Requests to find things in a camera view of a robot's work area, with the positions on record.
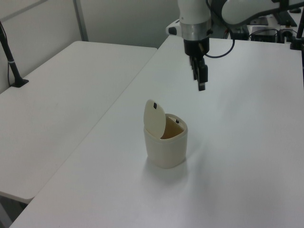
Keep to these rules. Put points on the grey metal partition post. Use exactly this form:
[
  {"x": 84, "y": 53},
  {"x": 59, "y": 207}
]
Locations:
[{"x": 80, "y": 21}]

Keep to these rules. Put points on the cream trash bin lid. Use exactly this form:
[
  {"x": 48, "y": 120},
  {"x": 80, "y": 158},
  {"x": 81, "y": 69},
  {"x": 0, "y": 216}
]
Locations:
[{"x": 154, "y": 121}]

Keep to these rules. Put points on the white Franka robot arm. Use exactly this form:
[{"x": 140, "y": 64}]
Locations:
[{"x": 192, "y": 12}]

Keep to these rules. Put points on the dark lab equipment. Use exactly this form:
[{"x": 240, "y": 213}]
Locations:
[{"x": 261, "y": 36}]

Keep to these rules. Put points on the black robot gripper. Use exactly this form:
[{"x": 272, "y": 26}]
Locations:
[{"x": 196, "y": 47}]

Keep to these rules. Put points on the cream plastic trash bin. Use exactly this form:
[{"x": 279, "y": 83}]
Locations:
[{"x": 166, "y": 152}]

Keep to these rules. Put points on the white side table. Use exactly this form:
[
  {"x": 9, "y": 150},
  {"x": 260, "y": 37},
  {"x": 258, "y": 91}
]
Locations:
[{"x": 59, "y": 95}]

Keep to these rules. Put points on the black camera stand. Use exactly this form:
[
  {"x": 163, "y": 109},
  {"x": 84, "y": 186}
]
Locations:
[
  {"x": 20, "y": 83},
  {"x": 295, "y": 44}
]

